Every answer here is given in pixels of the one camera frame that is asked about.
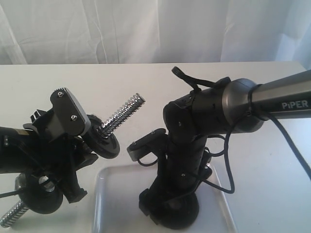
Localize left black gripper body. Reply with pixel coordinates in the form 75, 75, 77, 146
14, 109, 98, 185

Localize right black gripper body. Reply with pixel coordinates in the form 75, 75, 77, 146
149, 134, 211, 202

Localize chrome threaded dumbbell bar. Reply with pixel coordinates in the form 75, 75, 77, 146
0, 94, 145, 228

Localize black weight plate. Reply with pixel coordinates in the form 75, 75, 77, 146
149, 193, 199, 230

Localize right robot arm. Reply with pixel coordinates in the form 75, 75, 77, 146
128, 67, 311, 222

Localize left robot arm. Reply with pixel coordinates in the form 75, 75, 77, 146
0, 110, 98, 212

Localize black plate right side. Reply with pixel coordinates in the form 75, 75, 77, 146
82, 115, 120, 159

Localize clear plastic tray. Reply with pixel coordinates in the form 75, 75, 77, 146
92, 165, 237, 233

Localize black plate left side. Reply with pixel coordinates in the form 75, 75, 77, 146
15, 173, 63, 215

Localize white curtain backdrop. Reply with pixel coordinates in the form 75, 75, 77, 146
0, 0, 311, 69

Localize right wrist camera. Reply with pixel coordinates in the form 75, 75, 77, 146
127, 128, 168, 162

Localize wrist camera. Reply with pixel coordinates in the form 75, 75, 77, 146
127, 128, 168, 162
50, 87, 91, 136

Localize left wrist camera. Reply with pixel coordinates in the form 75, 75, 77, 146
50, 87, 91, 136

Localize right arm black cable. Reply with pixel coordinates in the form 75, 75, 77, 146
170, 67, 311, 195

